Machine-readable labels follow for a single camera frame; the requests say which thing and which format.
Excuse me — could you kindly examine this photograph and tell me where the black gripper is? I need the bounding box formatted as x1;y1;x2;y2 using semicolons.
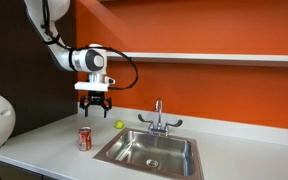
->
79;90;113;119

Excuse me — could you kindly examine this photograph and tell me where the red soda can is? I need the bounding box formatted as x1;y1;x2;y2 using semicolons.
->
78;126;93;152

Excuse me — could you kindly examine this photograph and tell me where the white counter backsplash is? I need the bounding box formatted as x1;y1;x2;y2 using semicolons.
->
77;101;288;149

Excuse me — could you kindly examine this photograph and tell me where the yellow-green tennis ball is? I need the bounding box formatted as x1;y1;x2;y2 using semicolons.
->
114;120;125;130

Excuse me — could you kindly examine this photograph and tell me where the stainless steel sink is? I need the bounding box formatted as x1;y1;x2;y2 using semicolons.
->
93;127;205;180

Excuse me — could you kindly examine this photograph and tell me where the metal sink drain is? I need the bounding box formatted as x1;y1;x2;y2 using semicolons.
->
145;158;159;168

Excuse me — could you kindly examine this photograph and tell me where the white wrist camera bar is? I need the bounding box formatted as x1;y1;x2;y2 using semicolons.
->
74;81;110;92

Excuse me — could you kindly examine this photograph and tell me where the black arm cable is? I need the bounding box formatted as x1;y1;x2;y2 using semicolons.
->
41;0;139;91

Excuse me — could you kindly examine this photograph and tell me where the chrome faucet with handles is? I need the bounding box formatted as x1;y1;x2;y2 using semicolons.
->
137;98;184;136

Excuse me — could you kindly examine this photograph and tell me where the white wall shelf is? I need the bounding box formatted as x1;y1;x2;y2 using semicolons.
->
105;51;288;69

